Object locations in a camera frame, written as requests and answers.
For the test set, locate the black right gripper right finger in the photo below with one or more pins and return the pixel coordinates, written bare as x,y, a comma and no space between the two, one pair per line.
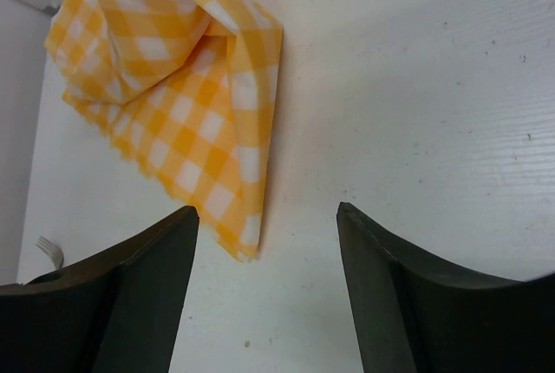
414,311

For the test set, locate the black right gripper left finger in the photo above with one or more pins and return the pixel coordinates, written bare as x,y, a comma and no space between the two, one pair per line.
116,311

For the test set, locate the yellow white checkered cloth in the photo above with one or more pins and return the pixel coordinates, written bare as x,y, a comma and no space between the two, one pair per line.
185,89

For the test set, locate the metal fork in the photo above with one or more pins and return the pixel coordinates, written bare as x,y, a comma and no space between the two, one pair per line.
52,250

